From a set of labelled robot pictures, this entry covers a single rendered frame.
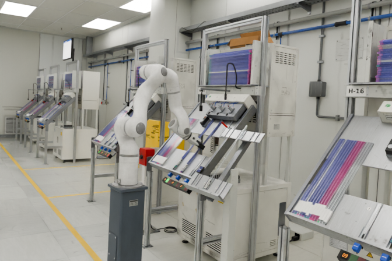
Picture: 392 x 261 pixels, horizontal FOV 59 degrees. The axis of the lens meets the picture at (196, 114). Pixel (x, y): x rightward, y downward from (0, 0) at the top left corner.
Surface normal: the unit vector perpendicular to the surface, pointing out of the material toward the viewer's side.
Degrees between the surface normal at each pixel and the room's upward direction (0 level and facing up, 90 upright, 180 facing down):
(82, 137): 90
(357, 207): 45
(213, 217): 90
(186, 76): 90
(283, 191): 90
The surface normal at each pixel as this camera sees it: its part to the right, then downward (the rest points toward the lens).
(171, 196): 0.57, 0.06
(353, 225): -0.54, -0.73
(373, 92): -0.82, -0.02
